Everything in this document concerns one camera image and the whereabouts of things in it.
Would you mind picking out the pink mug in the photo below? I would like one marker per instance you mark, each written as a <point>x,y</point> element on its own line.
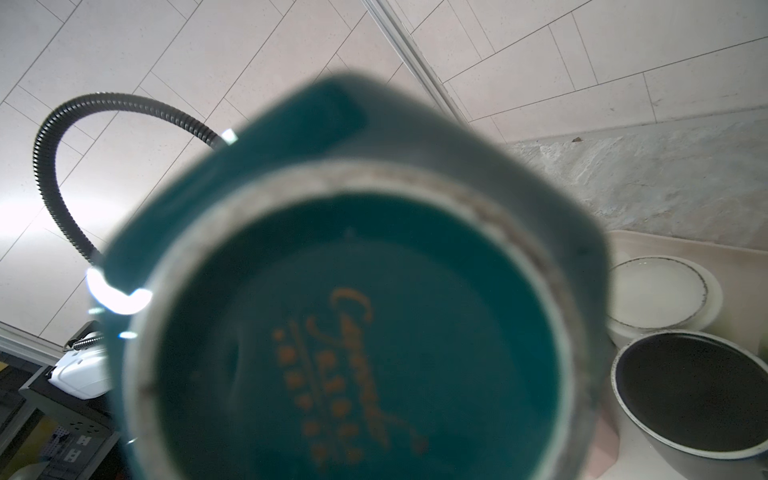
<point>604,450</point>

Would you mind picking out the black mug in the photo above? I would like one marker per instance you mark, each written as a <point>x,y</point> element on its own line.
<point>700,400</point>

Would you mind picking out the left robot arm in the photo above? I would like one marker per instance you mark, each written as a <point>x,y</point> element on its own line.
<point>82,371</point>

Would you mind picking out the white mug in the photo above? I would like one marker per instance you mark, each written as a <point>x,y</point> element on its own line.
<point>654,293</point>

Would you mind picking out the dark green mug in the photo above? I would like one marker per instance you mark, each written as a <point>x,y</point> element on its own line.
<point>357,288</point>

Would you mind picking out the beige plastic tray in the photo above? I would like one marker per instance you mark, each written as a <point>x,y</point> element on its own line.
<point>742,274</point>

